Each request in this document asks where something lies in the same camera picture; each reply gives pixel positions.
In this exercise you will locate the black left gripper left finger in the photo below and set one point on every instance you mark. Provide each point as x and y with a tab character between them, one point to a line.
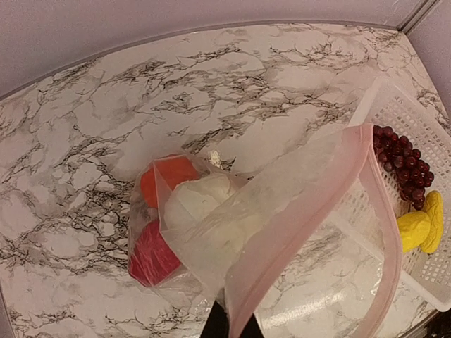
217	324

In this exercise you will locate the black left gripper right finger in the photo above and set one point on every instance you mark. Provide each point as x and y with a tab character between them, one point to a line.
252	329

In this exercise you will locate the red toy bell pepper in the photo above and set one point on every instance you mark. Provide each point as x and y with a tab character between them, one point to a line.
152	260

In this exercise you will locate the clear zip top bag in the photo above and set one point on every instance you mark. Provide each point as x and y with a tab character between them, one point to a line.
326	259

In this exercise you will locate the white toy cauliflower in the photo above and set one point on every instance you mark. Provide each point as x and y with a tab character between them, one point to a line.
204	223

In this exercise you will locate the orange toy pumpkin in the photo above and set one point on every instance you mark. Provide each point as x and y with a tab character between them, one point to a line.
174	171

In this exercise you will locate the dark red toy grapes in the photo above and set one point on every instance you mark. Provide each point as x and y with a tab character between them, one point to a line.
398	156

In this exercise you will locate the white plastic mesh basket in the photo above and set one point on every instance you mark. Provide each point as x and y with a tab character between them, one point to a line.
385	103

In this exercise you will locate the right aluminium frame post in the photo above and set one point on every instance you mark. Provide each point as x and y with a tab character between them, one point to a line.
419	13

